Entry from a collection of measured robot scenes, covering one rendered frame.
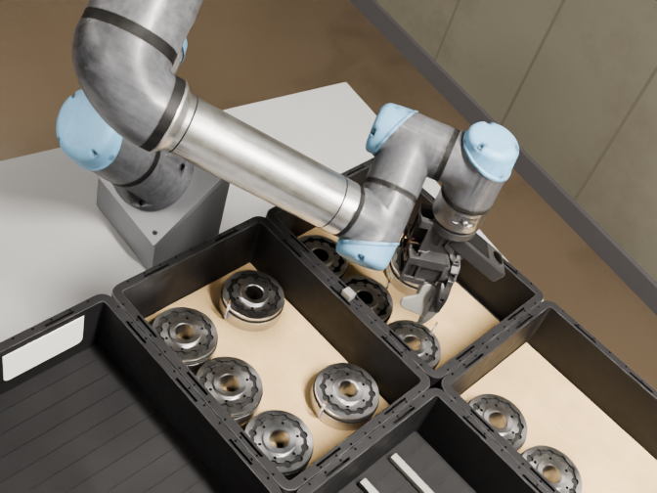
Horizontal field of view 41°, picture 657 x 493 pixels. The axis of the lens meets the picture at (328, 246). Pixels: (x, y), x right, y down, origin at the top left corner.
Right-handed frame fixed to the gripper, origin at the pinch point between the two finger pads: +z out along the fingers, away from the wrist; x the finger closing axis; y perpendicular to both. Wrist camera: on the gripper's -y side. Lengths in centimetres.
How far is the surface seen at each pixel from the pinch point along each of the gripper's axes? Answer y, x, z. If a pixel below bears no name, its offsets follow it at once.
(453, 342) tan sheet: -8.2, -1.2, 9.5
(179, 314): 37.8, 5.4, 6.4
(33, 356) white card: 56, 19, 4
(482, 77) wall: -55, -179, 75
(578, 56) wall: -73, -154, 42
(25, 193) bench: 70, -29, 23
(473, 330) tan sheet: -12.2, -4.8, 9.5
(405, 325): 1.2, -0.7, 6.6
